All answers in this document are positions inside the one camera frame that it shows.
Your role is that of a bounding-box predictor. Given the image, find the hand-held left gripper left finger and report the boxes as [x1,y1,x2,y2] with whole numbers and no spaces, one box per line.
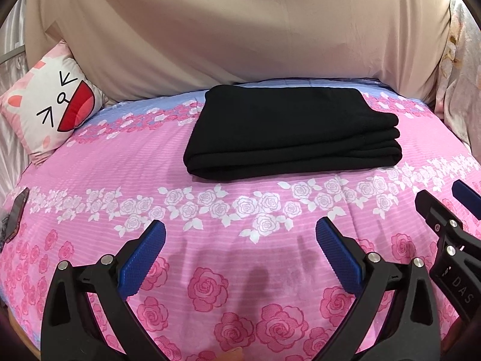
[41,219,168,361]

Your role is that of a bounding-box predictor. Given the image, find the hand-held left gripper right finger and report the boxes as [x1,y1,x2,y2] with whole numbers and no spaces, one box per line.
[315,217,443,361]

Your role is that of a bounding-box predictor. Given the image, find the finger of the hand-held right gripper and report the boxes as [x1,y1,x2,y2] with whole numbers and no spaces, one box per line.
[414,190,468,268]
[452,180,481,219]

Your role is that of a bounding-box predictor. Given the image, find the black pants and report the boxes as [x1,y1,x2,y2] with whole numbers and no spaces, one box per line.
[183,84,403,180]

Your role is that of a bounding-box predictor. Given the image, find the pink floral bed sheet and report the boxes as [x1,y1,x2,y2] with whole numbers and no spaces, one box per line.
[0,77,481,361]

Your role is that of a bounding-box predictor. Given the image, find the pale floral curtain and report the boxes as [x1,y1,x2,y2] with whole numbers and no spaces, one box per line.
[432,0,481,155]

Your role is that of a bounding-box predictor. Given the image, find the black smartphone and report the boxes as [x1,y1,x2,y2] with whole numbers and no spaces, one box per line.
[7,187,31,242]

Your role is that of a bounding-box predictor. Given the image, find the dark furry item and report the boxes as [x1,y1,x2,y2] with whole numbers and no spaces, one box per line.
[0,214,16,251]

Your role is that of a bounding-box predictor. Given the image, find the white satin cloth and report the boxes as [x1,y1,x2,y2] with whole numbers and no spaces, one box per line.
[0,0,32,196]

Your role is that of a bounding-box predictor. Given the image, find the cartoon face pillow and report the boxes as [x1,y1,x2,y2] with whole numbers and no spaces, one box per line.
[0,39,109,166]

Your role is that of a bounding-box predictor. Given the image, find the metal rod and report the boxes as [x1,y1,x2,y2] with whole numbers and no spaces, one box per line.
[0,43,28,65]

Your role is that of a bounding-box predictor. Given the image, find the beige cloth cover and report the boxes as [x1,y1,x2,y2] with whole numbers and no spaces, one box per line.
[24,0,453,103]

